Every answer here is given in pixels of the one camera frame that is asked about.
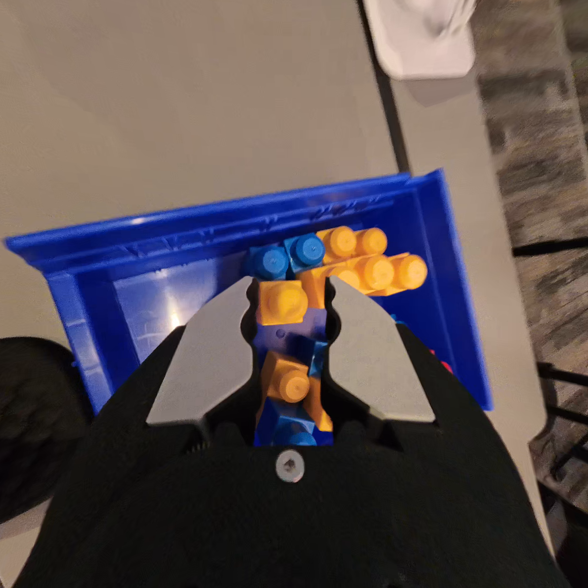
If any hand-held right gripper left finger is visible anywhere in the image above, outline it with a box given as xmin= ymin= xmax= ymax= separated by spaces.
xmin=146 ymin=276 xmax=263 ymax=442

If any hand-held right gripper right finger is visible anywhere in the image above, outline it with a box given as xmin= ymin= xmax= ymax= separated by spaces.
xmin=322 ymin=276 xmax=437 ymax=442

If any blue plastic bin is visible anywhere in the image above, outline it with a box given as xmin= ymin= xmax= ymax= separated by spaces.
xmin=4 ymin=168 xmax=494 ymax=448

